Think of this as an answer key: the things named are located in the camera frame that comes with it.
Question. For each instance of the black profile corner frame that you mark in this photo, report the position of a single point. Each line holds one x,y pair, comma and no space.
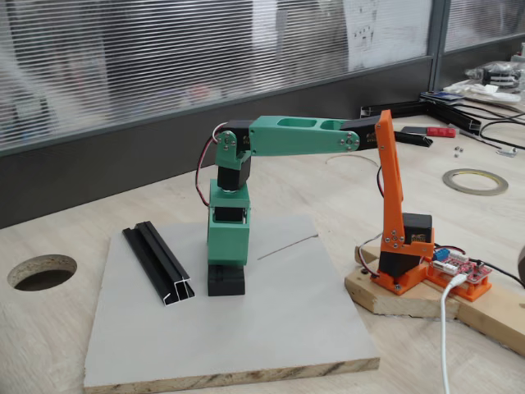
410,107

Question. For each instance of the small silver cylinder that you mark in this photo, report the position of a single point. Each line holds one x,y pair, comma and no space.
508,151

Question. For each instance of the black slotted holder block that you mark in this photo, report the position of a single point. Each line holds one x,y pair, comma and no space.
225,283

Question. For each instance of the printed paper sheet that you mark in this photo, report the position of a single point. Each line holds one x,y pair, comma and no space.
385,33

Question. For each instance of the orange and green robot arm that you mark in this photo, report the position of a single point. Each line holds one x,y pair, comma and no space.
287,137

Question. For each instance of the flat tape roll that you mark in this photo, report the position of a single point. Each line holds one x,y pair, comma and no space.
451,180

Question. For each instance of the angled light wooden plank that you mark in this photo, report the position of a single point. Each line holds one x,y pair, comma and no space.
492,320

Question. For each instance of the light wooden base block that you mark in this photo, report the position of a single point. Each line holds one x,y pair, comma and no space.
410,303

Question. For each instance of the flat black device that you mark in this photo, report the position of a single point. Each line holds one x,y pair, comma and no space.
414,129

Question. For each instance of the dark round object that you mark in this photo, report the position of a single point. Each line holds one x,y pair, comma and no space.
521,264

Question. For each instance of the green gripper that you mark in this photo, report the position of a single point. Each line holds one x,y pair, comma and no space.
228,241

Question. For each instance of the white paper pile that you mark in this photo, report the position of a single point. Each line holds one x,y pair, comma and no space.
484,91

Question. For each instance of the grey wooden board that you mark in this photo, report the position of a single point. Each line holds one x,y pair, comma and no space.
225,336

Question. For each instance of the red controller board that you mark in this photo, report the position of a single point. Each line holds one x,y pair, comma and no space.
471,271

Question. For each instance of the short black profile piece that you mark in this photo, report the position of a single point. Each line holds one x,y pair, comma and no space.
414,139

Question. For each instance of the black and white gadget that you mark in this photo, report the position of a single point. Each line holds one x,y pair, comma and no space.
496,74

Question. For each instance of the black aluminium profile rail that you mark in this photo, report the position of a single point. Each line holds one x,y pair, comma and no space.
160,262

